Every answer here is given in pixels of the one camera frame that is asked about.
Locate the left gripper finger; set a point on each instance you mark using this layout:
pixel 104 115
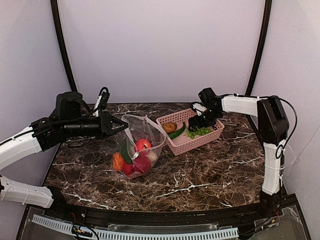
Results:
pixel 114 121
pixel 116 128

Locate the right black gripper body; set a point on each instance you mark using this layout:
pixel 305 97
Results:
pixel 199 121

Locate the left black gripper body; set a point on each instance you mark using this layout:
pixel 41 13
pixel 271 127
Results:
pixel 104 125

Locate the green toy grapes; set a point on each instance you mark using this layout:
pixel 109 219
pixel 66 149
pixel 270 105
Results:
pixel 199 132

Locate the green toy cucumber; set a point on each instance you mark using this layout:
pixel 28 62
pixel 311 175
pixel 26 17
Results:
pixel 123 150

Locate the red toy fruit front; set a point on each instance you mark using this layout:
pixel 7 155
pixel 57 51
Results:
pixel 143 144

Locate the red toy fruit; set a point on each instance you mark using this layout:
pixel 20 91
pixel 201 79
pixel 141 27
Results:
pixel 141 165
pixel 143 144

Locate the orange toy fruit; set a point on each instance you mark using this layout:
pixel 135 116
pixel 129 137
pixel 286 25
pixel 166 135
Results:
pixel 117 161

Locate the clear zip top bag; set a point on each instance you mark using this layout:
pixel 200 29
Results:
pixel 141 127

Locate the brown toy potato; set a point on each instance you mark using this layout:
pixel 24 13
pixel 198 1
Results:
pixel 170 127

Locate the green toy chili pepper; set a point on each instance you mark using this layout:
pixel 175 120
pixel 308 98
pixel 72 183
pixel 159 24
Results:
pixel 178 132

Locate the red toy tomato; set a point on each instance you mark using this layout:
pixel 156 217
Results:
pixel 127 168

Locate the white toy radish with leaves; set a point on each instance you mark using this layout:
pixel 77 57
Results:
pixel 152 156

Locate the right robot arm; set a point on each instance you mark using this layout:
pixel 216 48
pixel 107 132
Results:
pixel 272 131

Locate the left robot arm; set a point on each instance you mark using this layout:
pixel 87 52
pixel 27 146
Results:
pixel 71 118

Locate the pink perforated plastic basket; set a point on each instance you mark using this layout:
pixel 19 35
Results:
pixel 188 141

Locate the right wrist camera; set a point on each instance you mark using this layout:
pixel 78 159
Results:
pixel 198 108

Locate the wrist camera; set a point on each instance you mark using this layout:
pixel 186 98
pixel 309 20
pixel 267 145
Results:
pixel 101 101
pixel 198 108

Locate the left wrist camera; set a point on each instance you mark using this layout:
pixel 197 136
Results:
pixel 101 101

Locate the black front table rail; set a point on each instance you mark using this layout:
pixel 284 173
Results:
pixel 241 216

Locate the white slotted cable duct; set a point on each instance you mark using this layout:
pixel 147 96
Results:
pixel 137 232

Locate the left black frame post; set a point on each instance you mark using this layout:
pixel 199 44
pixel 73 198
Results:
pixel 62 44

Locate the black frame post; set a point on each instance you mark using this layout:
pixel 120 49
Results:
pixel 260 46
pixel 62 44

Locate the right black frame post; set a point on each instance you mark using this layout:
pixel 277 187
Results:
pixel 260 46

